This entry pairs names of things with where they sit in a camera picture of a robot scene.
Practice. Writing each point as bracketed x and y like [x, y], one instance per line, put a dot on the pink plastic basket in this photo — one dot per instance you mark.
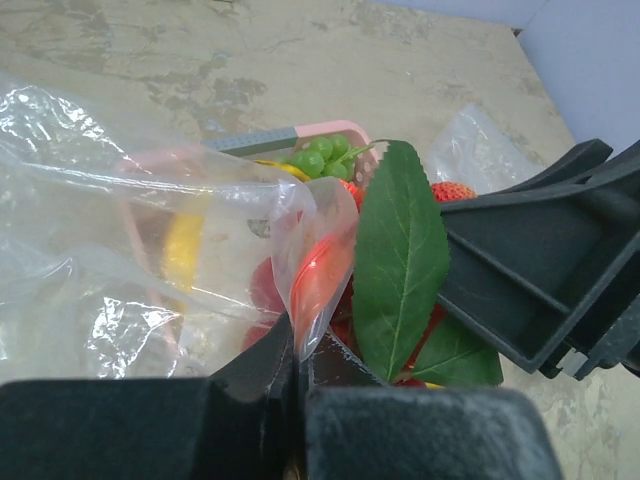
[176, 334]

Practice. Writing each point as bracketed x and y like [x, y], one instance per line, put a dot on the yellow banana bunch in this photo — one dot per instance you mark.
[219, 244]

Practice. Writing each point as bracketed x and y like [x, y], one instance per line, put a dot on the clear blue-zipper bag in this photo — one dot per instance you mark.
[472, 150]

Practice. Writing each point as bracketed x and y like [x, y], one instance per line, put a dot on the red strawberry cluster with leaves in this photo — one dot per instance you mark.
[388, 314]

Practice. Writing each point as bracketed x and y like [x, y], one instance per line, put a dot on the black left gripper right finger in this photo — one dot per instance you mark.
[356, 427]

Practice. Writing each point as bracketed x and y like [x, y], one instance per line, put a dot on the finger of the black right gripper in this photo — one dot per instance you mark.
[553, 290]
[589, 176]

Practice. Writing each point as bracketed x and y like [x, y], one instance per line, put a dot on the green grape bunch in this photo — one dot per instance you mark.
[323, 156]

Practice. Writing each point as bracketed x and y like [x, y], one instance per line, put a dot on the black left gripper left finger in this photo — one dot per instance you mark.
[232, 424]

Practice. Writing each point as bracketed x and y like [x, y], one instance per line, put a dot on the clear orange-zipper bag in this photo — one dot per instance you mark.
[131, 252]

